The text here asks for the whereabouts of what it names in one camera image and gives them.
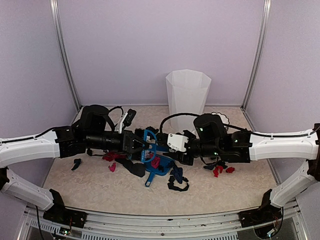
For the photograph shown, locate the blue hand brush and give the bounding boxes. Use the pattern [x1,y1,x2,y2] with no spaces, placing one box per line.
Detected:
[140,131,169,164]

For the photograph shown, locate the blue plastic dustpan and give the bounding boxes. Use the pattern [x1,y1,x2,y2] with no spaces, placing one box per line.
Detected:
[144,154,175,188]

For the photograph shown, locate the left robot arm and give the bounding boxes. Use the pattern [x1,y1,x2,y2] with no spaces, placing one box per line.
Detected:
[0,104,150,223]

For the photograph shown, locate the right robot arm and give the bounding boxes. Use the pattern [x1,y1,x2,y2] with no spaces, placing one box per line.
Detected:
[158,113,320,222]

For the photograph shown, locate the red paper scraps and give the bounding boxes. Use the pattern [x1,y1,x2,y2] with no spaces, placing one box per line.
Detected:
[212,166,235,178]

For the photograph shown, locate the dark scrap cluster back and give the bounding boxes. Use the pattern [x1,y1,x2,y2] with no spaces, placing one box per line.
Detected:
[134,126,159,139]

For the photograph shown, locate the large black paper scrap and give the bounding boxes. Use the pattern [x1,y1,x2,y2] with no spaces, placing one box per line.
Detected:
[115,158,146,178]

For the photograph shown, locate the navy blue paper scrap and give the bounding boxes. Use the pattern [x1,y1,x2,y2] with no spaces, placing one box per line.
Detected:
[170,165,183,184]

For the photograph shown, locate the small pink paper scrap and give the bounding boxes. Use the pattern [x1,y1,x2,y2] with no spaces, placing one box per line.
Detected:
[108,162,117,173]

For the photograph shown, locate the black paper strip loop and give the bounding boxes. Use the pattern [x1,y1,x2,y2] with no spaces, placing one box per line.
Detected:
[166,174,190,193]

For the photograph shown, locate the white scalloped bowl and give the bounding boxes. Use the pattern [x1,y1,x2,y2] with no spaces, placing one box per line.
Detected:
[211,112,230,125]

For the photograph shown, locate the translucent white waste bin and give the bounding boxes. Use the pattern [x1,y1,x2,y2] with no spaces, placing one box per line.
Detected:
[165,69,212,133]

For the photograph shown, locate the dark blue scrap left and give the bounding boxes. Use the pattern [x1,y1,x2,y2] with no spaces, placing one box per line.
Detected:
[71,158,82,171]

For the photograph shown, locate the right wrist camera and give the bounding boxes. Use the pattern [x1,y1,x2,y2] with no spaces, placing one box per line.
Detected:
[167,133,189,153]

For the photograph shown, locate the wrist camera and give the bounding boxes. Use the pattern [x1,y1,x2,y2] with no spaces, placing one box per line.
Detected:
[167,133,189,153]
[115,108,137,134]

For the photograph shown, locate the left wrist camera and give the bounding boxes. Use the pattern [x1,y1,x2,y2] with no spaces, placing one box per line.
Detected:
[115,108,137,134]

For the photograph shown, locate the front aluminium rail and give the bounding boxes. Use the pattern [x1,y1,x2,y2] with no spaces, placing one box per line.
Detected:
[22,197,311,240]

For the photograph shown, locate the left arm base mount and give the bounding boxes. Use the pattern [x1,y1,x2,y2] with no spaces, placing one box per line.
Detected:
[43,189,88,229]

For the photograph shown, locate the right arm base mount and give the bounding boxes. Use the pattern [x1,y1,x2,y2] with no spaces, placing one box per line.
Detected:
[238,189,284,228]

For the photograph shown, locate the left aluminium frame post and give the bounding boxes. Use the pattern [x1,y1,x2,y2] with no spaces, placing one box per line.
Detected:
[49,0,82,112]

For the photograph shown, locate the aluminium frame post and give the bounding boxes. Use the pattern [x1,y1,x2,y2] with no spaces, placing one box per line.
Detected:
[49,0,82,112]
[241,0,272,112]

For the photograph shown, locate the right aluminium frame post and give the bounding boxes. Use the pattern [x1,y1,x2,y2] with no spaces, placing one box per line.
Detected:
[241,0,272,112]

